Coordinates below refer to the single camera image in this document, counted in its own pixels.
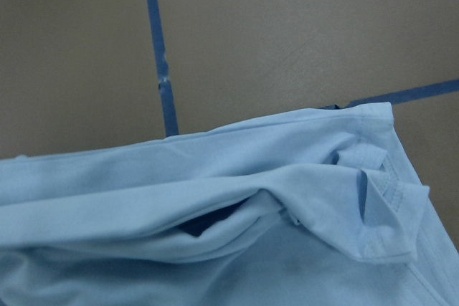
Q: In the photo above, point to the brown paper table cover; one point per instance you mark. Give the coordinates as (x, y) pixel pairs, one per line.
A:
(80, 75)

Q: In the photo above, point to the light blue t-shirt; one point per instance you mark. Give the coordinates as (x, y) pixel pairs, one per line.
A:
(310, 207)

